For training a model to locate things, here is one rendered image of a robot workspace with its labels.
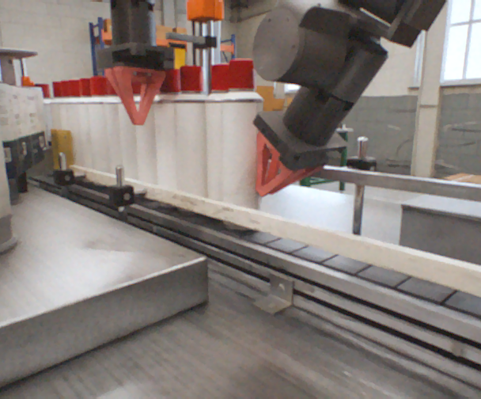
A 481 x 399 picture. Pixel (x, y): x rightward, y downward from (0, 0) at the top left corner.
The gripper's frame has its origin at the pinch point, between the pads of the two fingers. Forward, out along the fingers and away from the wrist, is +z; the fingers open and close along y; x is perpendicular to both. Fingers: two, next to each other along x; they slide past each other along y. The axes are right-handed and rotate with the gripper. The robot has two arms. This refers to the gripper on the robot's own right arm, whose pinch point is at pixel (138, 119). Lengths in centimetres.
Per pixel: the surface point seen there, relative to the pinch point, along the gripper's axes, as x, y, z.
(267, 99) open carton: 151, -117, -7
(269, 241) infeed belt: 4.1, 21.7, 13.3
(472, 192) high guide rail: 10.4, 40.1, 5.4
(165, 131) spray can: 3.7, 1.1, 1.8
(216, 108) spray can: 5.1, 10.9, -1.6
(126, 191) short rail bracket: -1.9, -0.9, 10.2
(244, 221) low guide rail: 2.4, 19.4, 11.1
